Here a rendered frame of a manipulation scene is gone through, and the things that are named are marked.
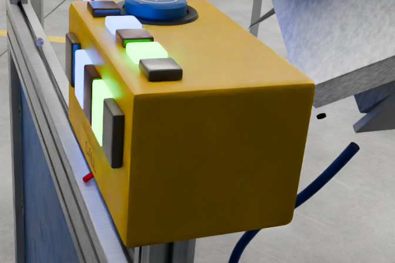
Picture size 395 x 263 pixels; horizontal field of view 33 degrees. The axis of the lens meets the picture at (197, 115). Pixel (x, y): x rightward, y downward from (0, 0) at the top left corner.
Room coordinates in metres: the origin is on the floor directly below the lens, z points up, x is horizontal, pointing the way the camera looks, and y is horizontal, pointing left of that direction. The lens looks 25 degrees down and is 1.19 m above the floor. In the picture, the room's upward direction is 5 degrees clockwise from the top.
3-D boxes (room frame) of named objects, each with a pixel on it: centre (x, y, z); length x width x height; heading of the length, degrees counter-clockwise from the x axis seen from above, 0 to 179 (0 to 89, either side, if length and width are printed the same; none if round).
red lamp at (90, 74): (0.34, 0.06, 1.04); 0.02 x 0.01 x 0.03; 23
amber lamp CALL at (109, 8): (0.40, 0.06, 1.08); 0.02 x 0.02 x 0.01; 23
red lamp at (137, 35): (0.35, 0.04, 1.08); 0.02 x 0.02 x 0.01; 23
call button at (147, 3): (0.41, 0.03, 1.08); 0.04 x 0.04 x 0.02
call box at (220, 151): (0.37, 0.02, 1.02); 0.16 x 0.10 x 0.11; 23
